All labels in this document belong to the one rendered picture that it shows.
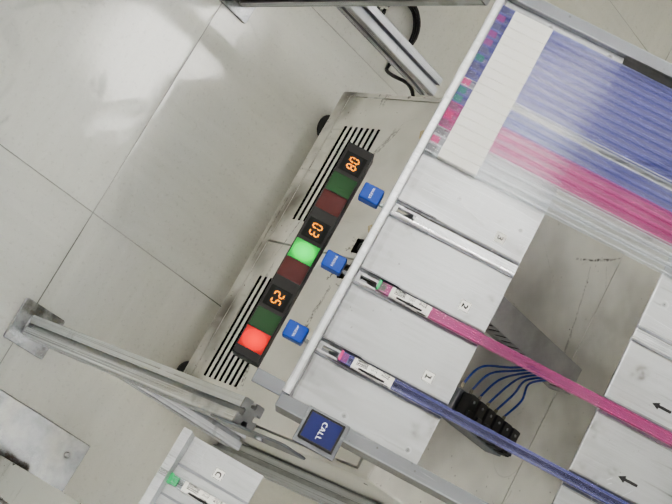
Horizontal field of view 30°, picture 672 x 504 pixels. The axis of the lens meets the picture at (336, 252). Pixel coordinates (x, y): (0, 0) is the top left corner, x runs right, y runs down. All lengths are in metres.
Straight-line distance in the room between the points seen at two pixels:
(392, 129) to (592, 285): 0.47
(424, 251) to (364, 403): 0.23
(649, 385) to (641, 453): 0.09
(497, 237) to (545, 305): 0.44
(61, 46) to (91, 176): 0.24
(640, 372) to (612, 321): 0.58
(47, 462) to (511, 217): 1.01
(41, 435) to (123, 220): 0.41
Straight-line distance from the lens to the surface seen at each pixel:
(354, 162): 1.77
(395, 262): 1.72
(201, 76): 2.40
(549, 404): 2.23
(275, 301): 1.71
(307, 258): 1.73
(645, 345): 1.76
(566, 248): 2.19
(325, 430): 1.63
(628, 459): 1.73
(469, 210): 1.75
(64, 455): 2.36
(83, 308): 2.32
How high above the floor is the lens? 1.98
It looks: 49 degrees down
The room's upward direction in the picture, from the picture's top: 102 degrees clockwise
